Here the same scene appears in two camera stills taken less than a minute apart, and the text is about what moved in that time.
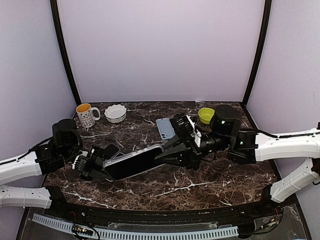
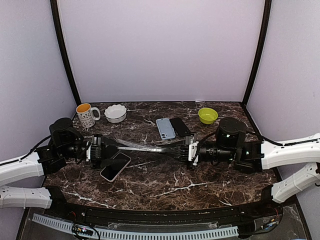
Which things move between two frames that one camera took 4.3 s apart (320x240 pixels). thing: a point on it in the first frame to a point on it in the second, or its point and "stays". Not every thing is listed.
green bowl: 205,114 stays
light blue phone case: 165,128 stays
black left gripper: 95,161 to 98,141
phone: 133,163 to 140,148
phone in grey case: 110,151 stays
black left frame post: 54,8 stays
